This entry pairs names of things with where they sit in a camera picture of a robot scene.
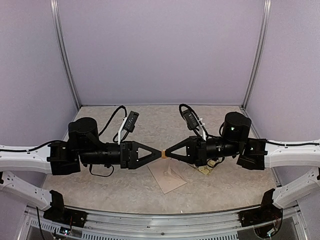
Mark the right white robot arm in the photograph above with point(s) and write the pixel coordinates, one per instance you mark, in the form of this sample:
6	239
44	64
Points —
251	154

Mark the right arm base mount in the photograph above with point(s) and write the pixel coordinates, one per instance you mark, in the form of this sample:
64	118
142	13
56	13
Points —
266	212

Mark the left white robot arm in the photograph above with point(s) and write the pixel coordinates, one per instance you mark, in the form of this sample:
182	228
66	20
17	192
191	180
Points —
61	158

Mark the left aluminium frame post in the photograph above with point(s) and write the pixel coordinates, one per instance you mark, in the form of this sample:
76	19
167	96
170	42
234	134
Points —
54	5

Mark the aluminium frame post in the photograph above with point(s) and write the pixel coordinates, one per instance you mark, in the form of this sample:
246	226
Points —
54	5
258	53

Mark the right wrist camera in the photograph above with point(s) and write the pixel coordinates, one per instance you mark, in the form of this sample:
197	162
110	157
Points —
193	124

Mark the wax seal sticker sheet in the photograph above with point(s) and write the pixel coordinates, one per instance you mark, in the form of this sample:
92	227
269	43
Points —
207	169

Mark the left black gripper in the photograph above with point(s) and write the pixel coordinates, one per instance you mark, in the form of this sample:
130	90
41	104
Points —
133	162

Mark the pink envelope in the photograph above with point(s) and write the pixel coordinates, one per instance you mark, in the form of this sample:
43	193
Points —
167	175

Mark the round brown seal sticker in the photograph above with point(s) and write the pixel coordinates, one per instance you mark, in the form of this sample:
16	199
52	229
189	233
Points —
163	154

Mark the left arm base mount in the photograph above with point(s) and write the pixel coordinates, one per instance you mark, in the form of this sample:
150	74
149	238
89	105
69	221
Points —
60	214

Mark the front aluminium rail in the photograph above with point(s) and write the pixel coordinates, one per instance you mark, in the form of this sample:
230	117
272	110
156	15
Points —
102	225

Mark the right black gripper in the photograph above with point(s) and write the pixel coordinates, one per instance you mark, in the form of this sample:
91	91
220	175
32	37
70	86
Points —
196	151

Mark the right aluminium frame post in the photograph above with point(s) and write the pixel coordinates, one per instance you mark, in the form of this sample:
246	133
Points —
258	53

